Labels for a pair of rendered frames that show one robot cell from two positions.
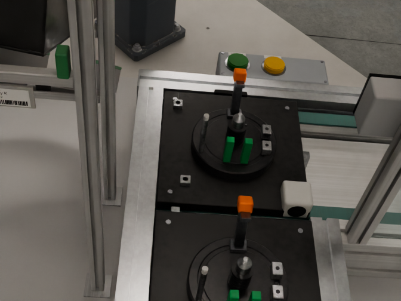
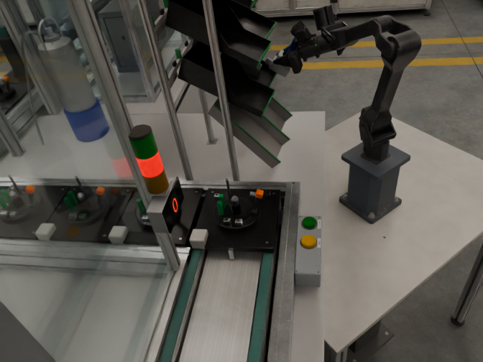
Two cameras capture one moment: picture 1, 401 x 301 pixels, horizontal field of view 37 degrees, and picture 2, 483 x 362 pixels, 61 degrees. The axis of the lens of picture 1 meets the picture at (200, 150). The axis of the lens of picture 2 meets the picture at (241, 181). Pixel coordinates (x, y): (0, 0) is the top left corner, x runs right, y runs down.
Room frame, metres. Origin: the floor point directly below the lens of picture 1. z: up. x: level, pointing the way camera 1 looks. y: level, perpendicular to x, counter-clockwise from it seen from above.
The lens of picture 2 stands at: (0.99, -0.85, 1.86)
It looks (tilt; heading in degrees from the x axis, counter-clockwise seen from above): 41 degrees down; 111
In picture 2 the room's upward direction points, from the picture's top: 9 degrees counter-clockwise
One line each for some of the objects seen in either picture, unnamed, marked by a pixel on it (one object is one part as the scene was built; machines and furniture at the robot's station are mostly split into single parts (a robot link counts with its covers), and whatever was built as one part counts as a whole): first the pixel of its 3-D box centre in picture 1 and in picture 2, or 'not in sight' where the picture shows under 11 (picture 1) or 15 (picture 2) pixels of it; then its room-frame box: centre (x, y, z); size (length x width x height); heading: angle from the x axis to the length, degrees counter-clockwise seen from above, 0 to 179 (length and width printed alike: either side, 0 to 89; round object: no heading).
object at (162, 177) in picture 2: not in sight; (155, 179); (0.55, -0.25, 1.28); 0.05 x 0.05 x 0.05
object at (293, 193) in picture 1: (295, 199); (199, 238); (0.56, -0.16, 0.97); 0.05 x 0.05 x 0.04; 6
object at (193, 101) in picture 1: (231, 150); (238, 217); (0.65, -0.05, 0.96); 0.24 x 0.24 x 0.02; 6
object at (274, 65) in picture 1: (273, 66); (308, 242); (0.87, -0.11, 0.96); 0.04 x 0.04 x 0.02
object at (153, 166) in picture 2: not in sight; (149, 161); (0.55, -0.25, 1.33); 0.05 x 0.05 x 0.05
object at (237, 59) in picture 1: (237, 63); (309, 223); (0.87, -0.04, 0.96); 0.04 x 0.04 x 0.02
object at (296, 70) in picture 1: (270, 78); (308, 248); (0.87, -0.11, 0.93); 0.21 x 0.07 x 0.06; 96
